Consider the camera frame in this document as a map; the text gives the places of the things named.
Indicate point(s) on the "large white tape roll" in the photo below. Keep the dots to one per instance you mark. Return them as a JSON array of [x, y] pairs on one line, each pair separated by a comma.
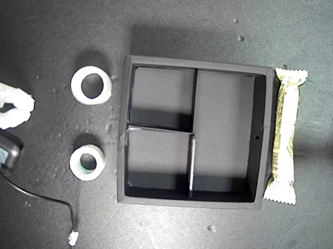
[[77, 84]]

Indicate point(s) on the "snack bar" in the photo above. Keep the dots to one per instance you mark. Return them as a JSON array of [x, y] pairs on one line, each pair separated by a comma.
[[285, 136]]

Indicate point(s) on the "white tape roll green core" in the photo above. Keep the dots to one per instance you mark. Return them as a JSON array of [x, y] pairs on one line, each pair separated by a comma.
[[75, 165]]

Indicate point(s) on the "black tray with wells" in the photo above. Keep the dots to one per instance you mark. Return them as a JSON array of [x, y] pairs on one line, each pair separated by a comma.
[[223, 107]]

